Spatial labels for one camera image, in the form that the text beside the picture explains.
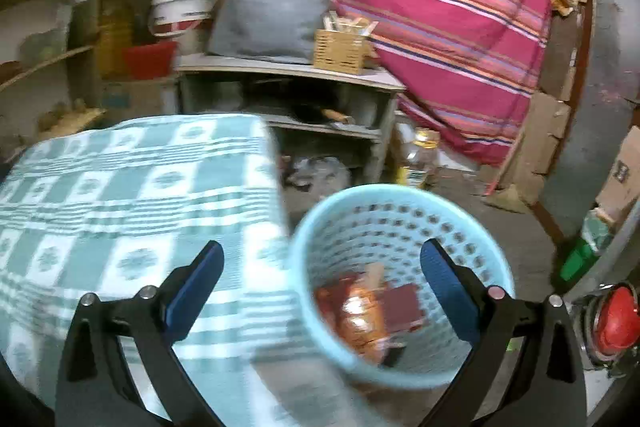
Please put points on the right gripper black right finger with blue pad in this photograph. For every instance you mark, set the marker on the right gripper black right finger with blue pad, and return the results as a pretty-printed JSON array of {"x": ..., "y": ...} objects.
[{"x": 547, "y": 386}]

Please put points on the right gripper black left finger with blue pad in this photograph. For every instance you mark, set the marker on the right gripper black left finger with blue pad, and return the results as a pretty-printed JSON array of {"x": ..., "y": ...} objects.
[{"x": 95, "y": 386}]

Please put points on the maroon scouring pad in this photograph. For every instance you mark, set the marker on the maroon scouring pad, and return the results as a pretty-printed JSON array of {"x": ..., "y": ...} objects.
[{"x": 401, "y": 309}]

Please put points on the green checkered tablecloth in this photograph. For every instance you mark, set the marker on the green checkered tablecloth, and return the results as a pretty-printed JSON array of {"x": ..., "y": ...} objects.
[{"x": 111, "y": 211}]

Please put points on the straw broom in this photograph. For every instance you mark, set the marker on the straw broom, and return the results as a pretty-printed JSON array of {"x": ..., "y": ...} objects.
[{"x": 508, "y": 190}]

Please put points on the light blue plastic basket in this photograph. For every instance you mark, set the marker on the light blue plastic basket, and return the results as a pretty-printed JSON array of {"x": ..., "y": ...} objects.
[{"x": 389, "y": 223}]

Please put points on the yellow egg tray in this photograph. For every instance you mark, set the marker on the yellow egg tray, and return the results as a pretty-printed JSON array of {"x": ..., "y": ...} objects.
[{"x": 63, "y": 120}]

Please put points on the plastic oil bottle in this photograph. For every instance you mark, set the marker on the plastic oil bottle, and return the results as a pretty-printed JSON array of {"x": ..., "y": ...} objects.
[{"x": 419, "y": 160}]

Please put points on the cardboard box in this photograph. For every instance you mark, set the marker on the cardboard box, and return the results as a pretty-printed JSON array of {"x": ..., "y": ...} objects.
[{"x": 124, "y": 100}]

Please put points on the red plastic basin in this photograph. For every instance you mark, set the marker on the red plastic basin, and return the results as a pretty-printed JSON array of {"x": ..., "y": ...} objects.
[{"x": 150, "y": 61}]

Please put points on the grey wooden shelf unit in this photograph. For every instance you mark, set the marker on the grey wooden shelf unit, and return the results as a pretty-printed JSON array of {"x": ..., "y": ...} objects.
[{"x": 289, "y": 97}]

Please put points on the large yellow oil jug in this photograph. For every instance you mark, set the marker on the large yellow oil jug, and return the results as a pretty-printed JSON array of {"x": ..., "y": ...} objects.
[{"x": 115, "y": 35}]

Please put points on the white plastic bucket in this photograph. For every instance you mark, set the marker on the white plastic bucket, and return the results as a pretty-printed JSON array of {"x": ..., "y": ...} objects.
[{"x": 171, "y": 18}]

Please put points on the yellow utensil basket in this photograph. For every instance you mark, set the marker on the yellow utensil basket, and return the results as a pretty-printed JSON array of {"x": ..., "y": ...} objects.
[{"x": 343, "y": 44}]

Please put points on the grey cushion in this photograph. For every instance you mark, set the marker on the grey cushion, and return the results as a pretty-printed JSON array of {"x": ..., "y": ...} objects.
[{"x": 281, "y": 31}]

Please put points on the wooden wall shelf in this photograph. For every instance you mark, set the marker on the wooden wall shelf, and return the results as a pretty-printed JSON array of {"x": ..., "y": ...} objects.
[{"x": 43, "y": 65}]

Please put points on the wooden handled tool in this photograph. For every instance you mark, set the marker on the wooden handled tool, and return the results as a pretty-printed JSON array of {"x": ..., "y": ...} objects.
[{"x": 334, "y": 116}]

